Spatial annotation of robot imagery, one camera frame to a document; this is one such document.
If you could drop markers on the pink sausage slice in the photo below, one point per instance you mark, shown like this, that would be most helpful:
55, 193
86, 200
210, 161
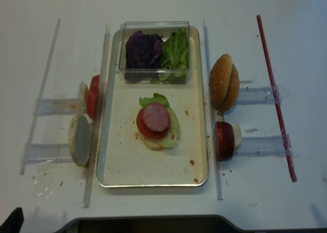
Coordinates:
156, 117

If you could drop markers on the tomato slice on bun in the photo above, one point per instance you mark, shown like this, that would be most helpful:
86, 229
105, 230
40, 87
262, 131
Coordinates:
145, 130

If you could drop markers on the lettuce leaf on bun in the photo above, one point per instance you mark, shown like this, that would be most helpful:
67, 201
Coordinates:
174, 125

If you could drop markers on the green lettuce in container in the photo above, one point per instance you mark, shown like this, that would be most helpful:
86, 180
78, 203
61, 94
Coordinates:
174, 58

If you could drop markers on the stack of sausage slices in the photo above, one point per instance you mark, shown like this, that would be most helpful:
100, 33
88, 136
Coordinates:
225, 140

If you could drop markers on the upright tomato slice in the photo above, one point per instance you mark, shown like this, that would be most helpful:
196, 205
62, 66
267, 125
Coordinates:
92, 96

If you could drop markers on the white cheese slice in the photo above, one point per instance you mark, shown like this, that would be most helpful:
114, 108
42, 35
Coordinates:
237, 134

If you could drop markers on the silver metal tray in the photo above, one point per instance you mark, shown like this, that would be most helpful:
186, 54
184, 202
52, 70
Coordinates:
124, 161

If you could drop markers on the bottom bun on tray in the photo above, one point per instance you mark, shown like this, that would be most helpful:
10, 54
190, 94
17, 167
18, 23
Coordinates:
171, 140

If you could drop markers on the clear plastic container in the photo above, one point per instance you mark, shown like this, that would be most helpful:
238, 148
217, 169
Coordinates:
163, 28

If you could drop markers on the purple cabbage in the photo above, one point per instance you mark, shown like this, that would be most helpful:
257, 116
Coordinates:
143, 53

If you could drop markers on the plain bun half right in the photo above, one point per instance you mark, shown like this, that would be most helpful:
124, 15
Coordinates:
228, 90

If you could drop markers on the sesame bun top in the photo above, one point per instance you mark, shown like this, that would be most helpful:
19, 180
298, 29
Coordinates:
219, 79

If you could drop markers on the upright bun half left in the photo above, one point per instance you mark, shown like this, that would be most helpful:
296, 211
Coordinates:
79, 138

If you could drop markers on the clear holder upper right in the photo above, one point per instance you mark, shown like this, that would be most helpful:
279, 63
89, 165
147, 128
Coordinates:
262, 95

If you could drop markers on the clear holder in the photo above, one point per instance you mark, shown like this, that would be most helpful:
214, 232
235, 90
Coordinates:
268, 146
45, 153
262, 95
48, 107

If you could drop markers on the clear holder upper left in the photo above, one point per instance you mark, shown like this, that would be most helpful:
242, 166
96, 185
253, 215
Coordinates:
48, 107

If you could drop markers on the clear holder lower right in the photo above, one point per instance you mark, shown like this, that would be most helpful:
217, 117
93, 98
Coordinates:
268, 146

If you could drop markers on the clear holder lower left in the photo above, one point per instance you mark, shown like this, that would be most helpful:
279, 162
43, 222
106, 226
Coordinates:
45, 153

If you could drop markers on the black object bottom left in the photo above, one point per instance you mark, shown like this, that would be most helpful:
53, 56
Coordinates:
14, 222

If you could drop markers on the clear rail right of tray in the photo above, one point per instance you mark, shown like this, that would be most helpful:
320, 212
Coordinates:
217, 169

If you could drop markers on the clear rail of tray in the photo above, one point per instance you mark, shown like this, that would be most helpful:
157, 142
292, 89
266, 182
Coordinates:
217, 169
97, 120

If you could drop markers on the clear rail left of tray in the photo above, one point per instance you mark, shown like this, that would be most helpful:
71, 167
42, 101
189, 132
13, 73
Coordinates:
97, 120

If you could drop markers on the red plastic rail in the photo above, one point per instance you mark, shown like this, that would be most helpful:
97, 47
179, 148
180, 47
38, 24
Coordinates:
285, 137

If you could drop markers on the clear rail far left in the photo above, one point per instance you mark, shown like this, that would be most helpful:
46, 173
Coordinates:
39, 98

